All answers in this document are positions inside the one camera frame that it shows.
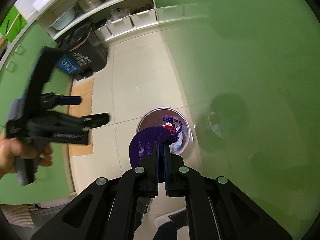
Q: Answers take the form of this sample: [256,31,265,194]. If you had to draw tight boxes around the purple velvet pouch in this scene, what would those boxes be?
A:
[129,115,178,168]

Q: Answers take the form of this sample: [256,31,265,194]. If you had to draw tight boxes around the steel pot middle shelf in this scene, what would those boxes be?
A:
[76,0,105,13]

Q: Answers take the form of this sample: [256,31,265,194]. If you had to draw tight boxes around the pink round trash bin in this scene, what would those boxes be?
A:
[136,106,193,155]

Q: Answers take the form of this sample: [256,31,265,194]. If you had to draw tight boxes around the white storage drawer box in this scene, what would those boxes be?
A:
[99,16,133,40]
[130,9,157,28]

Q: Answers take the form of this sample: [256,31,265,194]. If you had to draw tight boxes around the light blue basin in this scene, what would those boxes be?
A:
[50,7,76,31]

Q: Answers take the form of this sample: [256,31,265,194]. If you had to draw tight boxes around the orange floor mat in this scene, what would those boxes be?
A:
[68,78,95,158]

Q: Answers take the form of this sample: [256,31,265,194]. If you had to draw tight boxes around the person's left hand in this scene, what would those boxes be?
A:
[0,130,53,179]

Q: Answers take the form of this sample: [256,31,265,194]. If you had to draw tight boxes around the person's dark trouser leg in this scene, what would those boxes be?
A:
[151,223,180,239]

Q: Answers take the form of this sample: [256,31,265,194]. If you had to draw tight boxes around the large plastic wrapper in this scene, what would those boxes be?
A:
[169,123,188,155]

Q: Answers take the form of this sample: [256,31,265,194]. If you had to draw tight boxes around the black floor waste bin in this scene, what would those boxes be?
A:
[56,20,107,81]

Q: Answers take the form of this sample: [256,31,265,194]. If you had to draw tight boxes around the red mesh cloth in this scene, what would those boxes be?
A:
[163,124,176,131]

